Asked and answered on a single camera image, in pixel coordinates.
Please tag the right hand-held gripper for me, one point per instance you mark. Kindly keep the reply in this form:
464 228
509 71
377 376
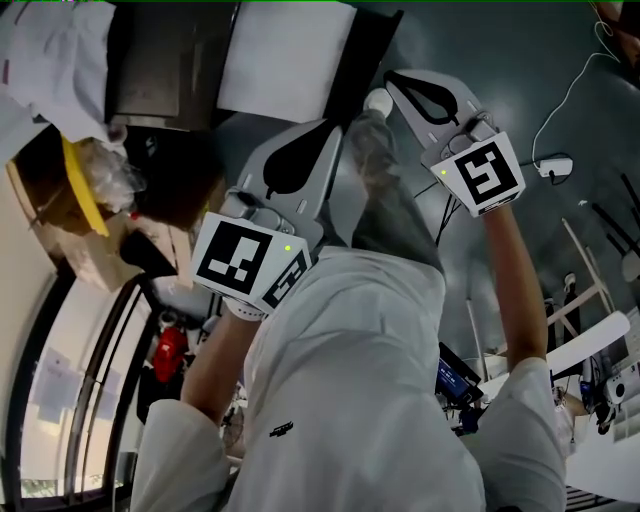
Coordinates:
485 170

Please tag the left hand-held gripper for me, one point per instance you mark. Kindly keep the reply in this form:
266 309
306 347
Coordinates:
235 255

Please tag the person's right forearm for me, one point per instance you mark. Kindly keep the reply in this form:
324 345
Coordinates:
515 290

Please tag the person's left forearm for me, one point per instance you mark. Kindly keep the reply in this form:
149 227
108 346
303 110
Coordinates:
220 360

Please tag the person's right white shoe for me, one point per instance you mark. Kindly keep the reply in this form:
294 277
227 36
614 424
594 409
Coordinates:
377 100

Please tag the person's grey trousers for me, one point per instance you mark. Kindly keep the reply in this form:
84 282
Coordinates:
390 210

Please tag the white power strip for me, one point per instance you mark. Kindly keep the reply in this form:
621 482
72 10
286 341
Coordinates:
555 167

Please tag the white wristband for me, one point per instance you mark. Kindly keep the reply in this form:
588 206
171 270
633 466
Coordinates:
244 310

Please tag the clear plastic bag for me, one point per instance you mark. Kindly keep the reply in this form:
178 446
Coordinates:
115 175

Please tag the yellow flat plastic board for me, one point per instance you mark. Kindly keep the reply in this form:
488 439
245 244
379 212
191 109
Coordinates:
85 190

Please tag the brown wooden table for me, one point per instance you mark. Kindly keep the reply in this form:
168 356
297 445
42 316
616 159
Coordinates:
625 30

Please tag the red canister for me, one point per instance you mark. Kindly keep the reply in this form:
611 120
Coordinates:
169 352

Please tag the brown cardboard box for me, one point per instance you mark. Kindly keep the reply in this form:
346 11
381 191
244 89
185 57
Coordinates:
85 255

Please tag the black-legged chair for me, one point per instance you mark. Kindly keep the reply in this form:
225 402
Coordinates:
620 235

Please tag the person's white shirt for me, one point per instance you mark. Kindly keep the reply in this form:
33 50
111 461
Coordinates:
350 400

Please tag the black monitor with blue screen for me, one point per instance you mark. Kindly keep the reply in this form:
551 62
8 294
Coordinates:
455 372

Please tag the white cloth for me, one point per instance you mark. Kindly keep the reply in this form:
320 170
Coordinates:
50 60

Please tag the white paper roll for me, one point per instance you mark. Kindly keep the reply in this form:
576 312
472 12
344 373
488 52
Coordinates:
595 340

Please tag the white shelf unit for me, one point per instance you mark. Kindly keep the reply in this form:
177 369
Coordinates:
627 415

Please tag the light wooden frame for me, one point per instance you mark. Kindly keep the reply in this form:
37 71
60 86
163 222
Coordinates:
585 260

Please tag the black metal window frame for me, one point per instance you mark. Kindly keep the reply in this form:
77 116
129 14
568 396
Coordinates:
35 365

